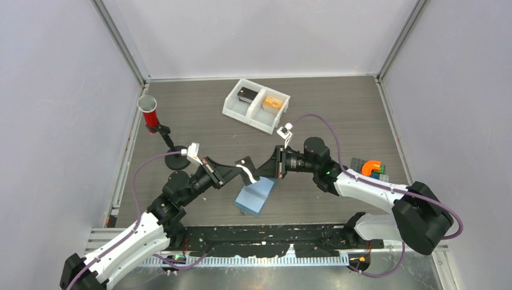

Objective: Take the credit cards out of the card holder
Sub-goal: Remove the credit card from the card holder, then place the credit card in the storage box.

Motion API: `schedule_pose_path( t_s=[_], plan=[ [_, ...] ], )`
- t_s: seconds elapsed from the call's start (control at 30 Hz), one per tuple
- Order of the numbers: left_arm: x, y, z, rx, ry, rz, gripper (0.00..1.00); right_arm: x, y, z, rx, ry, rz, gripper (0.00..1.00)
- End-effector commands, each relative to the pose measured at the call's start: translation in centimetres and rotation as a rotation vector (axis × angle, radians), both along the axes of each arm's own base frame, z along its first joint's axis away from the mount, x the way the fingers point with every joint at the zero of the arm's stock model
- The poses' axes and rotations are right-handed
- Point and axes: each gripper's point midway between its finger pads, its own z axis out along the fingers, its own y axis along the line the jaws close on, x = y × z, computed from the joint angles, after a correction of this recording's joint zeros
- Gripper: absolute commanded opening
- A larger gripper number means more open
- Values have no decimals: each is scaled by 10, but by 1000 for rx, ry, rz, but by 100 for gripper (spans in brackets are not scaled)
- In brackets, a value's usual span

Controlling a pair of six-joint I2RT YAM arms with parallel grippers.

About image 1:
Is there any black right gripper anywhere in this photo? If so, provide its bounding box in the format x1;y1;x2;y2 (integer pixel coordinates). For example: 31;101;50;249
254;146;318;180

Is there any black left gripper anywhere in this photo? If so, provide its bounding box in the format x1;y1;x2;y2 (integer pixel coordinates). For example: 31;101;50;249
181;156;243;207

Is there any blue leather card holder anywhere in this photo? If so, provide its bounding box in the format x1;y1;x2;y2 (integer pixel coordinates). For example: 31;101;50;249
234;177;276;216

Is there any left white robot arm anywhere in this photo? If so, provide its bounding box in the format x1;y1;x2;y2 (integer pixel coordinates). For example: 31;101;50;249
59;156;254;289

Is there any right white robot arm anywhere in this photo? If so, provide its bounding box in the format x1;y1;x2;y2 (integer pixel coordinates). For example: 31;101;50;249
252;137;454;256

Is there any orange card box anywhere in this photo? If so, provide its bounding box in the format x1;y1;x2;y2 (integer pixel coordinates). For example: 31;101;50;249
261;95;284;115

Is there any black card box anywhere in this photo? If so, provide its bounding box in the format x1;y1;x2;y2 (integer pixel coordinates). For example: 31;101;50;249
237;87;258;105

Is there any white divided plastic bin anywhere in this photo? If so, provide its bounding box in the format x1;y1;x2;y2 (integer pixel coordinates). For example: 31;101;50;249
222;79;290;135

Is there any orange toy brick arch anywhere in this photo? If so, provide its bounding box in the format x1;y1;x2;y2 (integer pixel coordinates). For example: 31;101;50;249
361;160;382;176

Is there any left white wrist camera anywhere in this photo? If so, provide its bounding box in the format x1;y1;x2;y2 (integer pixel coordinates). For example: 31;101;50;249
180;143;203;166

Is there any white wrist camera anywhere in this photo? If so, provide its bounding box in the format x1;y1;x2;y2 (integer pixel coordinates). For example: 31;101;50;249
277;123;293;149
180;143;203;166

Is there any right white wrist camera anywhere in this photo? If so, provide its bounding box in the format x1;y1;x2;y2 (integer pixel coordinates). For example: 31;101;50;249
277;123;293;149

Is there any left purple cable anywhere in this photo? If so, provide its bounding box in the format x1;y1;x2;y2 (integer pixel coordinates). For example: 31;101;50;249
63;150;209;290

